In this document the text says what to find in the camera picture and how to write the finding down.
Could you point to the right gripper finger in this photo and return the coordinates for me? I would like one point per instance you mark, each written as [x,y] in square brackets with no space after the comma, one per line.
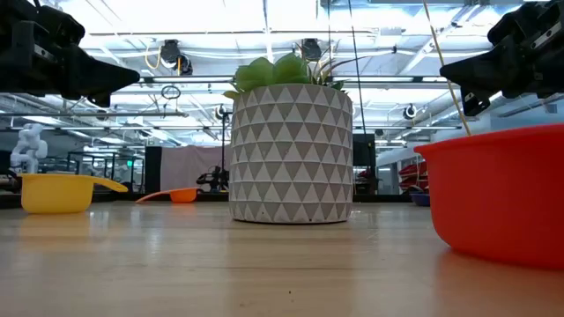
[476,70]
[475,103]

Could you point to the red measuring cup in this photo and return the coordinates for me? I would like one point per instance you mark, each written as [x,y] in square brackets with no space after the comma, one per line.
[498,198]

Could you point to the yellow measuring cup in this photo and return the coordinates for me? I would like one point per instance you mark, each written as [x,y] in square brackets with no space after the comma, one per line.
[57,193]

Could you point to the small dark blue measuring cup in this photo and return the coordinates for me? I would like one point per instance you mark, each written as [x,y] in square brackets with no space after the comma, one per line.
[420,199]

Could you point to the orange measuring cup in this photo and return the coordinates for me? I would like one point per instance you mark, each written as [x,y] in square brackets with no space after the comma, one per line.
[184,195]

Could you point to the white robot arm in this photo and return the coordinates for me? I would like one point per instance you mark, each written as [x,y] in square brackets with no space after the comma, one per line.
[28,149]

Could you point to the tall black panel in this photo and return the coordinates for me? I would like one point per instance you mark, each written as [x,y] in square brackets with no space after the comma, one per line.
[153,169]

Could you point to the red storage shelf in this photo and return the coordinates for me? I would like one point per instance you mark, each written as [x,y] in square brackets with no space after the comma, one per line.
[414,169]

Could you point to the pink curtain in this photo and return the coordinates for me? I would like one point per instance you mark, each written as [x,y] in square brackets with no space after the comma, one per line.
[185,167]

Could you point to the black tripod stand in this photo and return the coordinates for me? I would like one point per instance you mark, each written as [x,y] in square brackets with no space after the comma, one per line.
[216,178]

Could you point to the succulent in triangle-patterned pot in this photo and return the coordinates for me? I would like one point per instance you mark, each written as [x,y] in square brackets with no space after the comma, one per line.
[291,154]

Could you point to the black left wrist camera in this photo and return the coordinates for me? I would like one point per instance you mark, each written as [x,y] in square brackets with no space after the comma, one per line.
[61,24]

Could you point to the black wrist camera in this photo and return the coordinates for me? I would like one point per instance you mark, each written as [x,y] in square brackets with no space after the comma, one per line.
[511,26]
[61,24]

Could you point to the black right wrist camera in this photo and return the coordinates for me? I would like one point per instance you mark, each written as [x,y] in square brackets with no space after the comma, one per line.
[511,26]

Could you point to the black metal table frame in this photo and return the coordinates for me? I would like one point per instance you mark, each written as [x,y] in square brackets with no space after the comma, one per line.
[211,198]

